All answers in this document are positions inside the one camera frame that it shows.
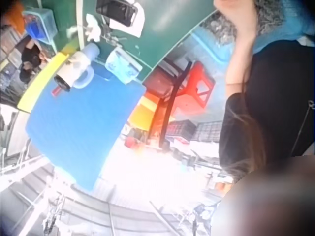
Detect person's legs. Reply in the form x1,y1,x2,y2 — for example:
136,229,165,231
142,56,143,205
201,0,305,49

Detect person's left hand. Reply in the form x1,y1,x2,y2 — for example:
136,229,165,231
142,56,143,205
213,0,258,35

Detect black metal chair frame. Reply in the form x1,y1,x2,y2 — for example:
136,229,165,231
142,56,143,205
147,60,193,151

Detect blue corrugated plastic board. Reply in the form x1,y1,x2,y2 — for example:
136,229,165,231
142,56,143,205
24,61,148,192

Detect grey metal rack frame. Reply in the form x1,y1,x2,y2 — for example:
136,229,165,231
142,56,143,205
0,140,178,236

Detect clear plastic packet blue print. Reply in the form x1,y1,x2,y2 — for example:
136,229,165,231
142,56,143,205
105,46,143,86

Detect black plastic crate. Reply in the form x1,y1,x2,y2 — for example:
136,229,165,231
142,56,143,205
165,119,197,144

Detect orange cloth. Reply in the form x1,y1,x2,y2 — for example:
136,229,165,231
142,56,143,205
4,0,28,34

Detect crumpled white tissue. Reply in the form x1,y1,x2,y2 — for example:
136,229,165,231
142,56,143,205
85,13,102,42

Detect clear blue plastic bin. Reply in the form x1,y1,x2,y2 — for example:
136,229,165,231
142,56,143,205
23,8,60,46

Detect storage shelf with boxes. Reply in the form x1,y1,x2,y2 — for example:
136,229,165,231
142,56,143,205
0,29,27,82

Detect white jug with handle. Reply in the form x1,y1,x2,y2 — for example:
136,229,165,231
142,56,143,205
53,43,101,98

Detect small metal tool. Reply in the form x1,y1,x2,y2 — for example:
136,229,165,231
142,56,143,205
100,24,127,46

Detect black tray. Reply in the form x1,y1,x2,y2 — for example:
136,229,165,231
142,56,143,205
95,0,138,27

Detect dark red plastic stool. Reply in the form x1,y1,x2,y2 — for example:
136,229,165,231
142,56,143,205
143,65,183,99

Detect yellow plastic stool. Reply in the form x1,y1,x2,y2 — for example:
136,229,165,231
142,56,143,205
127,102,158,131

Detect small blue parts bin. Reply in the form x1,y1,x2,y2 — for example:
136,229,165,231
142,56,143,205
25,23,48,40

